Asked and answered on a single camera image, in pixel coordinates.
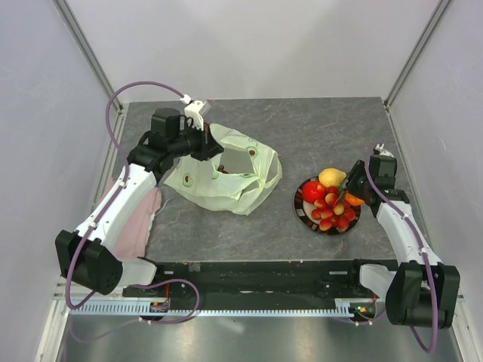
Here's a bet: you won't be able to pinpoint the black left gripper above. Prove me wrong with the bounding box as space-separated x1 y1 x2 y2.
169 120 223 161

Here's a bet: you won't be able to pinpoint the purple grape bunch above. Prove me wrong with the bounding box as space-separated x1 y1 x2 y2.
217 164 229 174

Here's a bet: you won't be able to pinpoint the small red yellow fruits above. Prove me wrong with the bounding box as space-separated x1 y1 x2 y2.
309 186 360 235

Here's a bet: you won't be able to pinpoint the green avocado print plastic bag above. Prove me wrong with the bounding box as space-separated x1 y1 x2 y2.
165 124 282 215

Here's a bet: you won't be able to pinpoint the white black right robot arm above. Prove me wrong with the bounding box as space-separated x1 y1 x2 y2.
343 150 460 329

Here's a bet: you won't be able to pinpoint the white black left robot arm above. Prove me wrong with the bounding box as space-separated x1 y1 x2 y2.
55 100 223 296

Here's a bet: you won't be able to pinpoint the orange fruit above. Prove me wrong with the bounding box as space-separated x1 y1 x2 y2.
345 192 365 207

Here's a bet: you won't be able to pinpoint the yellow lemon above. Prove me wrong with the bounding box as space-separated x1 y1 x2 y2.
318 168 346 188

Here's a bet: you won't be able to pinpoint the red apple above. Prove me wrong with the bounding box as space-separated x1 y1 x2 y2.
302 180 326 204

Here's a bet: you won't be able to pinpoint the dark round fruit plate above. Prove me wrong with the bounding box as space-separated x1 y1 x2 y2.
294 176 361 235

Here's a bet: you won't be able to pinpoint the pink folded cloth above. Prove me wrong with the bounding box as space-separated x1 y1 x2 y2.
112 187 162 259

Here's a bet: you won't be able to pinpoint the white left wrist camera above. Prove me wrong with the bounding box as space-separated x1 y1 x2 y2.
180 94 211 130

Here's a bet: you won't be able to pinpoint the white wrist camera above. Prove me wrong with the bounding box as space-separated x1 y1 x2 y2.
180 94 211 130
373 143 395 158

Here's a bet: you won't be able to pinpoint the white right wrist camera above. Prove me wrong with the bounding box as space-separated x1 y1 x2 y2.
373 143 395 158

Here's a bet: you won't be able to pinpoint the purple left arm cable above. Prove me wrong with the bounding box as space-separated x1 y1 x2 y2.
64 81 189 312

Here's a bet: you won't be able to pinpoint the light blue cable duct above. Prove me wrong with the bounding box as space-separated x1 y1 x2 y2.
72 299 376 319

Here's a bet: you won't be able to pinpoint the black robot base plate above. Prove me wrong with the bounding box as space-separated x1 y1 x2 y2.
122 259 374 309

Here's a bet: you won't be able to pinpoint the aluminium frame post left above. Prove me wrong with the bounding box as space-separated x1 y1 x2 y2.
52 0 115 98

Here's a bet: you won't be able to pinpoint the aluminium frame post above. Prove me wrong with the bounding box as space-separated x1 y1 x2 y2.
52 0 115 98
383 0 453 112

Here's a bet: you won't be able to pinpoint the aluminium frame post right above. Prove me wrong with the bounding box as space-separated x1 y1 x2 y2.
383 0 453 112

